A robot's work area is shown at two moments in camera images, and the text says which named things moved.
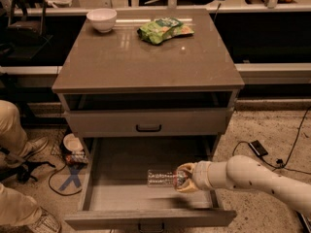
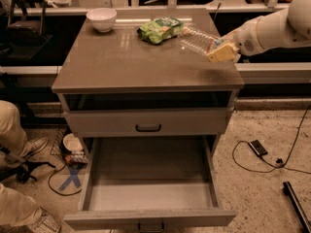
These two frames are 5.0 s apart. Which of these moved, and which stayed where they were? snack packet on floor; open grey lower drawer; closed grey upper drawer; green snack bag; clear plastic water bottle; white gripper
Moved: white gripper; clear plastic water bottle
Stayed: snack packet on floor; closed grey upper drawer; green snack bag; open grey lower drawer
